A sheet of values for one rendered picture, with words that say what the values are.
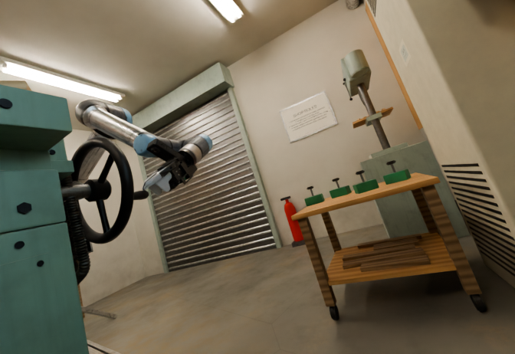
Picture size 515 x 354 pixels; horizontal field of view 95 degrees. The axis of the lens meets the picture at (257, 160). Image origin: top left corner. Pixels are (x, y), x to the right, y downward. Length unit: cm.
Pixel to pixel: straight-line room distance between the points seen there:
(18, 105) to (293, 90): 304
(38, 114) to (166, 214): 391
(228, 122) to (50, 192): 318
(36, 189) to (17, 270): 11
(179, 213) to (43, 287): 367
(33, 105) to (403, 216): 207
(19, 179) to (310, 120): 290
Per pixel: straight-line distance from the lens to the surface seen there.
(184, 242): 416
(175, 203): 414
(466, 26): 123
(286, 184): 317
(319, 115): 312
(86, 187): 76
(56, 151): 72
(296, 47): 351
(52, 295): 48
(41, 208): 49
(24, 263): 47
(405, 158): 209
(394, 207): 210
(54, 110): 48
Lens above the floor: 65
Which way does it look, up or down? 9 degrees up
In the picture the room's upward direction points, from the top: 18 degrees counter-clockwise
